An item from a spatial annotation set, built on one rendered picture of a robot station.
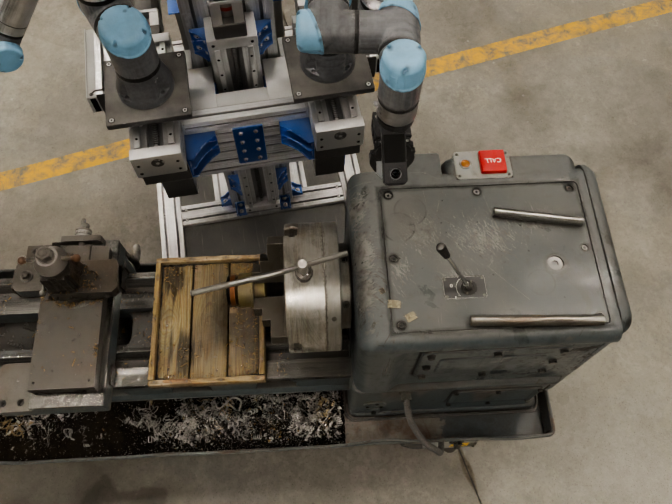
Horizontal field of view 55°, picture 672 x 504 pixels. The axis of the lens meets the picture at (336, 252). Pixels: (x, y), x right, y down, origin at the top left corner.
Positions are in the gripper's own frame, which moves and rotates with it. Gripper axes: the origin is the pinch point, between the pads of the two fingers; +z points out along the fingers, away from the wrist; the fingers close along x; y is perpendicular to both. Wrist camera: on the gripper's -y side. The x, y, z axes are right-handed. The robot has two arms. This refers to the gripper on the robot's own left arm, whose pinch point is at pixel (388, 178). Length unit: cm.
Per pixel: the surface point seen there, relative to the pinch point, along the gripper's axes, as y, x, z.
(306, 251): -9.1, 18.3, 14.2
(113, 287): -5, 68, 36
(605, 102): 119, -132, 139
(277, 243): -4.9, 24.9, 17.6
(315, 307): -21.3, 17.2, 17.5
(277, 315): -19.1, 26.2, 27.1
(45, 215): 75, 134, 138
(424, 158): 12.4, -11.1, 12.4
